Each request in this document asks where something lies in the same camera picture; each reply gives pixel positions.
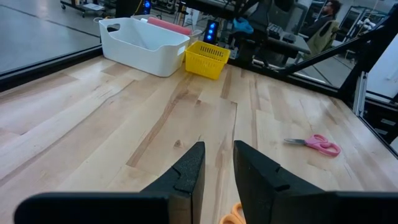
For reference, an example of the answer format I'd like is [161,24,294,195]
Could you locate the black aluminium rig frame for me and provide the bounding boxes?
[0,0,398,159]

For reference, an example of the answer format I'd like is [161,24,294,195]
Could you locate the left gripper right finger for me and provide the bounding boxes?
[233,139,326,224]

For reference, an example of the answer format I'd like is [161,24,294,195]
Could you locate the pink paint bottle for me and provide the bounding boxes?
[140,16,193,36]

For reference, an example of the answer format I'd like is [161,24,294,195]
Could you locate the white plastic bin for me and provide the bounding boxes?
[98,17,191,78]

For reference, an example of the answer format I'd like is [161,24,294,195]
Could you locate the orange-handled scissors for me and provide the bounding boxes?
[219,202,247,224]

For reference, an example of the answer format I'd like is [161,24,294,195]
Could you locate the black equipment case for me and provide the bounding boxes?
[114,0,144,19]

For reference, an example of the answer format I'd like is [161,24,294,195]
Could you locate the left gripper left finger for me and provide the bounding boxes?
[139,141,206,224]

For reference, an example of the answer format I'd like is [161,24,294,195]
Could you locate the black desk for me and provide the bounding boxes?
[261,29,312,60]

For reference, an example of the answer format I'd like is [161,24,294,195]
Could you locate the pink-handled scissors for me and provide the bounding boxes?
[283,134,342,157]

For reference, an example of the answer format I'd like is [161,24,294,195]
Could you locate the olive green jacket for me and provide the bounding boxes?
[303,20,341,60]

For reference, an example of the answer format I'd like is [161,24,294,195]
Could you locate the person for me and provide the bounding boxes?
[300,0,343,39]

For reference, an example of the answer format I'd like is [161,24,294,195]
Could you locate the yellow plastic basket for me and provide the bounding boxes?
[184,40,231,80]

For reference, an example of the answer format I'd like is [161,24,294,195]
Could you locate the black rolling cart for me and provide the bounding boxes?
[60,0,107,17]

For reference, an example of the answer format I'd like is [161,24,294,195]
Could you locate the black keyboard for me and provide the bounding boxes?
[267,22,283,40]

